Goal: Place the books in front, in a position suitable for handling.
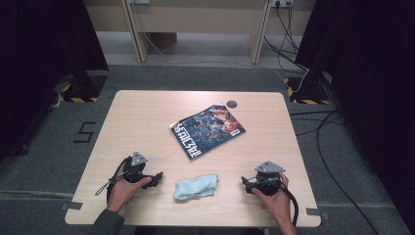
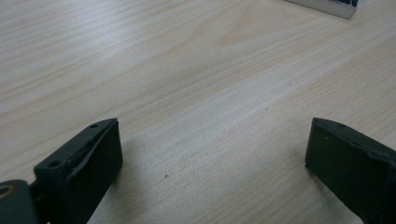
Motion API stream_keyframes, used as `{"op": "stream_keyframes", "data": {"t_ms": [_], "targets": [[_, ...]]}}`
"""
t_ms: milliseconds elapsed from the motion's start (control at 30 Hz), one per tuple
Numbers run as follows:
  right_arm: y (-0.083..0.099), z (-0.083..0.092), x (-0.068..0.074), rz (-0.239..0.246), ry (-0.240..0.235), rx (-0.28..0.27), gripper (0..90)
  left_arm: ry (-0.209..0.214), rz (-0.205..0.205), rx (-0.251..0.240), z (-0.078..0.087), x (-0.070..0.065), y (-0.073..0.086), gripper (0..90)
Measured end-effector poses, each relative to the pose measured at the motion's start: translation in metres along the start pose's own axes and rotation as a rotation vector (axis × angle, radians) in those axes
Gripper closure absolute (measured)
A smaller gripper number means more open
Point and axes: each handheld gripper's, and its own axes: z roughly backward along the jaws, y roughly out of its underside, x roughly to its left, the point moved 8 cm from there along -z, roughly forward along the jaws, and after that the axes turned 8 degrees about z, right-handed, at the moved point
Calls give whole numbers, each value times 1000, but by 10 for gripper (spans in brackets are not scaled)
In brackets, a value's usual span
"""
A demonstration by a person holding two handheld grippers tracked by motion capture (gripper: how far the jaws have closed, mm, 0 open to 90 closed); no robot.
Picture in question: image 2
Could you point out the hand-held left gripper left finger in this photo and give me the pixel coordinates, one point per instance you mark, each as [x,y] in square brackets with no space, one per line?
[84,168]

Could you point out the glossy illustrated magazine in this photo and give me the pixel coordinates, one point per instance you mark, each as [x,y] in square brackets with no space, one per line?
[336,7]

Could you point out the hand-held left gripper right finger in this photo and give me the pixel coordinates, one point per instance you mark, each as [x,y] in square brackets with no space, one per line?
[351,168]

